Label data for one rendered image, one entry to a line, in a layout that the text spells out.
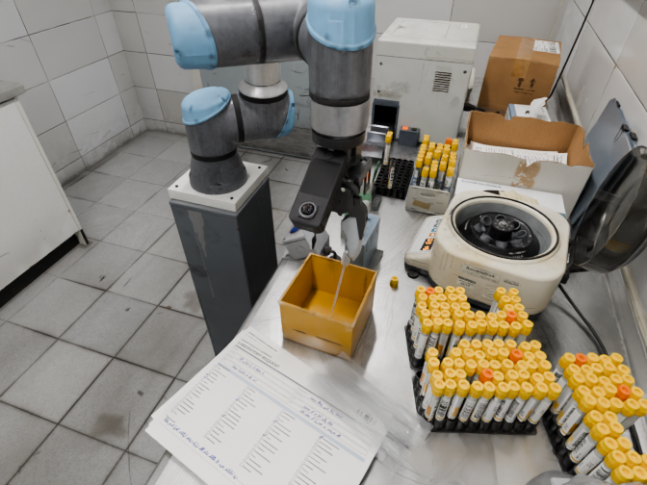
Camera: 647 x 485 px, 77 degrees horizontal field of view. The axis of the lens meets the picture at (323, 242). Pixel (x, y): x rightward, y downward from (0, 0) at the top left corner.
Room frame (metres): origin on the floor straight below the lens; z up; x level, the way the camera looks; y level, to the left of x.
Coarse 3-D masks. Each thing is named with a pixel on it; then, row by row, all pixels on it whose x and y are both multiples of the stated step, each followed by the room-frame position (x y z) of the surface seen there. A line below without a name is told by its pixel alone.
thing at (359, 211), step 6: (354, 198) 0.47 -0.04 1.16; (360, 198) 0.46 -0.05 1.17; (354, 204) 0.46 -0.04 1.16; (360, 204) 0.46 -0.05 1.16; (354, 210) 0.46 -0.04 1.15; (360, 210) 0.46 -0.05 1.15; (366, 210) 0.47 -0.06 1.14; (348, 216) 0.47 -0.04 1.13; (354, 216) 0.46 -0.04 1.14; (360, 216) 0.46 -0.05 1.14; (366, 216) 0.46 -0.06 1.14; (360, 222) 0.46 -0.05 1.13; (366, 222) 0.46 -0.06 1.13; (360, 228) 0.46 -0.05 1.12; (360, 234) 0.46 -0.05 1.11
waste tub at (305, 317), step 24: (312, 264) 0.56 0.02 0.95; (336, 264) 0.54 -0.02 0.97; (288, 288) 0.47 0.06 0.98; (312, 288) 0.56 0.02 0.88; (336, 288) 0.54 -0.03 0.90; (360, 288) 0.52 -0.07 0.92; (288, 312) 0.44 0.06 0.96; (312, 312) 0.42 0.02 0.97; (336, 312) 0.50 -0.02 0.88; (360, 312) 0.42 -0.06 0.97; (288, 336) 0.44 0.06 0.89; (312, 336) 0.42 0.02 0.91; (336, 336) 0.41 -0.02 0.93; (360, 336) 0.45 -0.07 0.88
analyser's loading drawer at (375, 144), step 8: (376, 128) 1.18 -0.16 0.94; (384, 128) 1.17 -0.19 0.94; (392, 128) 1.23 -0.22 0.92; (368, 136) 1.14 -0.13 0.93; (376, 136) 1.13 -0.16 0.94; (384, 136) 1.12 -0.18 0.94; (368, 144) 1.08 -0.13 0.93; (376, 144) 1.08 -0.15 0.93; (384, 144) 1.11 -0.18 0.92; (368, 152) 1.08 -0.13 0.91; (376, 152) 1.07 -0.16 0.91
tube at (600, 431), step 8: (600, 424) 0.23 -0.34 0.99; (592, 432) 0.23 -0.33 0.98; (600, 432) 0.23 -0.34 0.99; (608, 432) 0.22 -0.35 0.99; (584, 440) 0.23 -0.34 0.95; (592, 440) 0.23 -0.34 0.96; (600, 440) 0.22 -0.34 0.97; (576, 448) 0.23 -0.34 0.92; (584, 448) 0.23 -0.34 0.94; (592, 448) 0.22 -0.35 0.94; (576, 456) 0.23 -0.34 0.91; (584, 456) 0.22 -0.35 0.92
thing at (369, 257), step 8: (368, 216) 0.68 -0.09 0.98; (376, 216) 0.68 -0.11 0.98; (368, 224) 0.65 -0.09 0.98; (376, 224) 0.66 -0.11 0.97; (368, 232) 0.63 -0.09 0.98; (376, 232) 0.66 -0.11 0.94; (368, 240) 0.61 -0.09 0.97; (376, 240) 0.67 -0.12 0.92; (368, 248) 0.61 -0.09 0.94; (376, 248) 0.68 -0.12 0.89; (360, 256) 0.59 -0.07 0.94; (368, 256) 0.62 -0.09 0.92; (376, 256) 0.65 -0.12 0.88; (352, 264) 0.60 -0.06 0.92; (360, 264) 0.59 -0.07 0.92; (368, 264) 0.62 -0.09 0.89; (376, 264) 0.63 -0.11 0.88
